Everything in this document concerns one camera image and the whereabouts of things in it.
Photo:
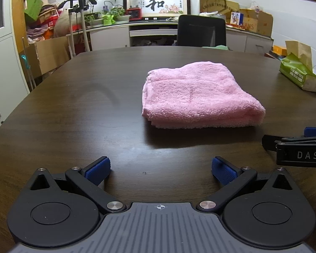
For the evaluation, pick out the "pink towel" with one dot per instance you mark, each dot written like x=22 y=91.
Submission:
x=197 y=97

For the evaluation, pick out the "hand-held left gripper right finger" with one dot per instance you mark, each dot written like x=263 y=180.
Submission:
x=223 y=171

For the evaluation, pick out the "black office chair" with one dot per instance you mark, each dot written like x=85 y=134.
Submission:
x=200 y=30

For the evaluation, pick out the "blender with red base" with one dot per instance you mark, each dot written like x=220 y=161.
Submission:
x=134 y=11

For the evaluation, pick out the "green cloth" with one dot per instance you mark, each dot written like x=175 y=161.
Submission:
x=217 y=48

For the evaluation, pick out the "garment steamer stand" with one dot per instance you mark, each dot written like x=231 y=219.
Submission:
x=79 y=26

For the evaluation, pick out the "printed brown cardboard box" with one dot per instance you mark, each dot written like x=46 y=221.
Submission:
x=260 y=22

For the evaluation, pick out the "bright green bag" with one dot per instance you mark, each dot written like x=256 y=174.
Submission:
x=108 y=20

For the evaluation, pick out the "burlap sack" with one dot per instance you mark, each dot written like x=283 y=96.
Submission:
x=62 y=23

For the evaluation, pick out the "yellow flat box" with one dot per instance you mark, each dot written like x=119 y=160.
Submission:
x=279 y=50

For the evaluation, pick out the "gold lettered plaque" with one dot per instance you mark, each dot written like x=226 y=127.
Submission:
x=218 y=4

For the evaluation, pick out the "framed calligraphy picture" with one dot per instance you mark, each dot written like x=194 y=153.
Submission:
x=163 y=4

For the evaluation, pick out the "mop with teal grip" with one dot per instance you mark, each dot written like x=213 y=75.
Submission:
x=28 y=68

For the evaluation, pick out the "white metal cabinet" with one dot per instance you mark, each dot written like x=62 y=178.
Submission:
x=2 y=71

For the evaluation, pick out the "small blue picture box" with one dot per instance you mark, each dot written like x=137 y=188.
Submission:
x=236 y=18

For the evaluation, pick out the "green tissue pack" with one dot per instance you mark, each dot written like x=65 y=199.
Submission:
x=296 y=71

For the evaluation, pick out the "white plastic bag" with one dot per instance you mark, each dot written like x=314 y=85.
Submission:
x=256 y=6

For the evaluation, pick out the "white counter with dark top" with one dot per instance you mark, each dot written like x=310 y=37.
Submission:
x=108 y=37

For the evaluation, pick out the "green cardboard box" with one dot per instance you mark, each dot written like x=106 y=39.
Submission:
x=33 y=6

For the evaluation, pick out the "large brown cardboard box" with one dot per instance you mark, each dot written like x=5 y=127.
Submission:
x=50 y=54

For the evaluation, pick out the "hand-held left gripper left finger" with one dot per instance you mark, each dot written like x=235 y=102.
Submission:
x=97 y=170

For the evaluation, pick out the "small potted plant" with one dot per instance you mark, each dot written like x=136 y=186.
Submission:
x=121 y=15

